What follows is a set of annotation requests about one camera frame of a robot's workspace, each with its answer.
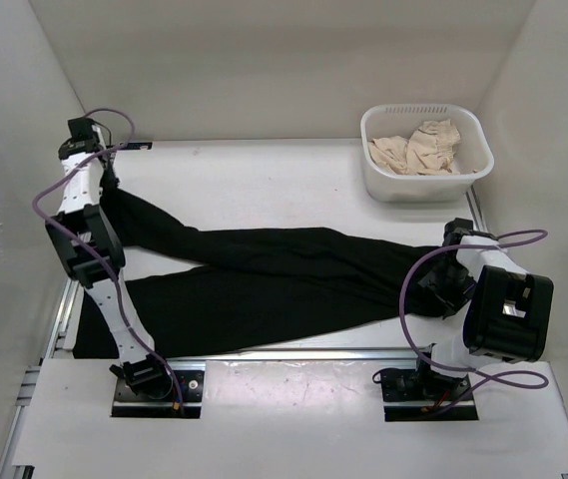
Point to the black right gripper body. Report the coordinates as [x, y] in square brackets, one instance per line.
[450, 281]

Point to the black trousers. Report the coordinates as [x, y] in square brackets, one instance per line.
[251, 288]

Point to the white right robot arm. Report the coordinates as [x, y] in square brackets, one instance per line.
[508, 308]

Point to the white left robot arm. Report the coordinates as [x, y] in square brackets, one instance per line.
[91, 253]

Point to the beige trousers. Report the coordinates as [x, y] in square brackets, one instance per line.
[429, 151]

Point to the dark label sticker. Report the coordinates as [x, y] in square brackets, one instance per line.
[139, 146]

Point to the white plastic laundry basket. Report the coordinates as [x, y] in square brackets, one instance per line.
[473, 159]

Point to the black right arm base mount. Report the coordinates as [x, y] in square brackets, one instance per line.
[411, 395]

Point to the aluminium table edge rail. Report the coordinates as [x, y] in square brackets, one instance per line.
[306, 354]

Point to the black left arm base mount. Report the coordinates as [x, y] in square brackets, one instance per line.
[166, 399]

